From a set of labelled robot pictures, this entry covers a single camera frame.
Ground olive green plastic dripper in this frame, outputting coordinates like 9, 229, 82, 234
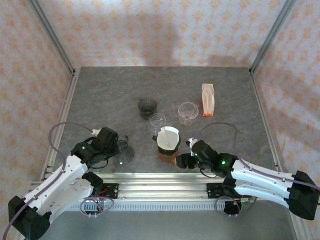
152, 126, 182, 156

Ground white paper coffee filter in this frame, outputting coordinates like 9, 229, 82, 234
156, 126, 181, 151

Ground clear smooth glass beaker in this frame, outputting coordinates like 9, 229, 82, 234
147, 112, 168, 136

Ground orange coffee filter pack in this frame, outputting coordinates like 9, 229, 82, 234
201, 83, 216, 118

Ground wide aluminium base rail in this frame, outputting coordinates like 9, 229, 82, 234
27, 171, 301, 201

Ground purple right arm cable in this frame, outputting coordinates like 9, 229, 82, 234
199, 122, 320, 217

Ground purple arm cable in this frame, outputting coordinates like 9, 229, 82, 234
2, 121, 116, 240
199, 122, 320, 217

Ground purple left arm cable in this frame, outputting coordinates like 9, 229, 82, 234
2, 121, 116, 240

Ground slotted grey cable duct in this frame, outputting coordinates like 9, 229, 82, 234
37, 201, 251, 212

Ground aluminium table side rail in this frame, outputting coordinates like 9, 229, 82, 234
39, 68, 81, 181
249, 71, 311, 240

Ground aluminium upright frame post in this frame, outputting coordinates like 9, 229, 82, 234
26, 0, 77, 76
249, 0, 299, 76

